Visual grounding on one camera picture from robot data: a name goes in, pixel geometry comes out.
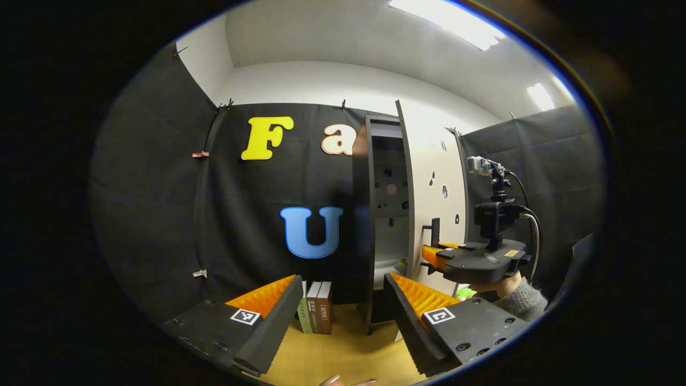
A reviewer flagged dark grey board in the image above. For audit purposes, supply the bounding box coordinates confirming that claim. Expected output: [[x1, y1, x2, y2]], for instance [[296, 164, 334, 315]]
[[552, 233, 595, 309]]

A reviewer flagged black cabinet door handle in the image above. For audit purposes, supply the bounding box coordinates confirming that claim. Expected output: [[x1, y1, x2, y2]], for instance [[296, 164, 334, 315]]
[[422, 217, 441, 248]]

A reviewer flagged black backdrop cloth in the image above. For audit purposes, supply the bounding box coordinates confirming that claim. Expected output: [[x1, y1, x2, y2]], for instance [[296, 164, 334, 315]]
[[91, 43, 606, 322]]

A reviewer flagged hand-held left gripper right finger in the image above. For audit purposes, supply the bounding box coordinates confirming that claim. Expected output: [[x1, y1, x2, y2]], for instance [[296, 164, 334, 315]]
[[383, 272, 531, 378]]

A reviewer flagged beige cabinet door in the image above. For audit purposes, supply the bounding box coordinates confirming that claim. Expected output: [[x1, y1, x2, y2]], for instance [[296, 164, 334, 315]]
[[396, 99, 471, 295]]

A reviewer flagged long ceiling light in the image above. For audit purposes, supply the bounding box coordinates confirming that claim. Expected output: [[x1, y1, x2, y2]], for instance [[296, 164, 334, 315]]
[[389, 0, 507, 52]]

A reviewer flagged grey cable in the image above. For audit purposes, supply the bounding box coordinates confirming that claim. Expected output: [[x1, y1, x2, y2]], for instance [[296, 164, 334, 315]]
[[517, 206, 542, 280]]

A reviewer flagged brown book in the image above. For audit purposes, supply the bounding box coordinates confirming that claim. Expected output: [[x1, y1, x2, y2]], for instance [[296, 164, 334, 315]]
[[307, 281, 323, 335], [316, 281, 333, 336]]

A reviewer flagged black cable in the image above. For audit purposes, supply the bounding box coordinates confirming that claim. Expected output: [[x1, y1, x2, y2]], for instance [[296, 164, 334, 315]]
[[506, 170, 531, 210]]

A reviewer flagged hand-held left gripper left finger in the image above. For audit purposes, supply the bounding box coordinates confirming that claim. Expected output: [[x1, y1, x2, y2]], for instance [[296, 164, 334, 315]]
[[161, 274, 304, 378]]

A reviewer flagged small ceiling light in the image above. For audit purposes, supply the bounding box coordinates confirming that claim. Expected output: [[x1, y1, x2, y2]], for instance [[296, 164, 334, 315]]
[[527, 83, 558, 112]]

